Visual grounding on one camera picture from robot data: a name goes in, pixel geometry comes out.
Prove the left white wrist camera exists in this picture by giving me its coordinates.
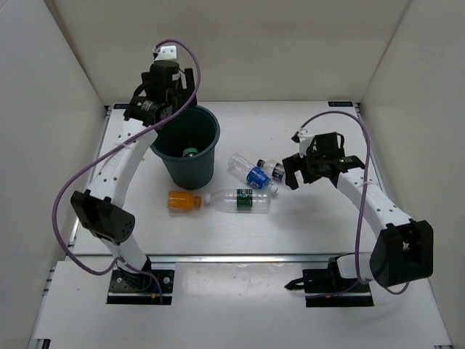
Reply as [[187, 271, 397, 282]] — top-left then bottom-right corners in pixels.
[[152, 45, 178, 63]]

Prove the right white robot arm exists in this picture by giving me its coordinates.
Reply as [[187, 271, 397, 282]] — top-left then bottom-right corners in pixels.
[[283, 129, 434, 291]]

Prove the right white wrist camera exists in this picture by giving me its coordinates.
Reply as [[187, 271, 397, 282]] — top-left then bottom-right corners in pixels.
[[291, 128, 315, 155]]

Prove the clear bottle blue label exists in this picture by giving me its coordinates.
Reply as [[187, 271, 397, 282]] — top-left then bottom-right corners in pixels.
[[227, 153, 278, 195]]

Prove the orange plastic bottle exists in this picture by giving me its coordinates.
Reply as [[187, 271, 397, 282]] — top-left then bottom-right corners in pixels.
[[167, 191, 202, 211]]

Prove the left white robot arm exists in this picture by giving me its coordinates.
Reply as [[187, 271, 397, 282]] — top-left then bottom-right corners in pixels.
[[70, 60, 196, 291]]

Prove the left black corner label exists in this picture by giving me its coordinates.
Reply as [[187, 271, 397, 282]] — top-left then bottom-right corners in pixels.
[[113, 103, 137, 110]]

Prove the right black corner label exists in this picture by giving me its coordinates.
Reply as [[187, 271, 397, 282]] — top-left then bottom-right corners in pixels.
[[328, 101, 354, 108]]

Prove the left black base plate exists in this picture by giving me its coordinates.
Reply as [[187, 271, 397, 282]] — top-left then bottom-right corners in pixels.
[[106, 264, 175, 305]]

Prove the dark teal plastic bin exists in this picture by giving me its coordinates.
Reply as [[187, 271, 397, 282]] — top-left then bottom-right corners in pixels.
[[150, 105, 220, 190]]

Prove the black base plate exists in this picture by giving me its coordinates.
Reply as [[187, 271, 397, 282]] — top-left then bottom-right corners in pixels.
[[284, 269, 374, 308], [106, 264, 175, 305]]

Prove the black corner label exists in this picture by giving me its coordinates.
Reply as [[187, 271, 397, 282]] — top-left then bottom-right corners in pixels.
[[113, 103, 137, 110], [328, 101, 354, 108]]

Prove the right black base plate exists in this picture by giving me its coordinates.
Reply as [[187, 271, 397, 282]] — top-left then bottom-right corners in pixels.
[[284, 269, 374, 308]]

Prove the clear bottle green label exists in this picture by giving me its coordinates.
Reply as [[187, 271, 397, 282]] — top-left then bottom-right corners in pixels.
[[204, 189, 271, 214]]

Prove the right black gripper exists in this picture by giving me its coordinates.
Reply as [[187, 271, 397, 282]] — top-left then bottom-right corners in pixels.
[[285, 145, 328, 190]]

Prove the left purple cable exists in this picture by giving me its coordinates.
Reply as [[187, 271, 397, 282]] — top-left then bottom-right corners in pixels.
[[52, 39, 201, 273]]

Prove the purple cable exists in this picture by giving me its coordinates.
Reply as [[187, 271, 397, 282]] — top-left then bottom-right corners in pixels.
[[299, 111, 411, 296], [52, 39, 201, 273]]

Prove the clear bottle black label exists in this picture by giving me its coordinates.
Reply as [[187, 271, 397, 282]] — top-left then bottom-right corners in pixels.
[[256, 159, 286, 182]]

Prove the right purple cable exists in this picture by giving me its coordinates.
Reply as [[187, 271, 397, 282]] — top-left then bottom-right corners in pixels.
[[299, 111, 411, 296]]

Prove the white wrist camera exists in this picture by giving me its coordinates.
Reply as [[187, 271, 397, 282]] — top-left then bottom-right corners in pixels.
[[291, 128, 315, 155], [152, 45, 178, 63]]

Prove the green plastic bottle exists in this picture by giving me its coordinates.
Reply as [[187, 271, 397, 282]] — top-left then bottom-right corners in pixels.
[[182, 147, 199, 157]]

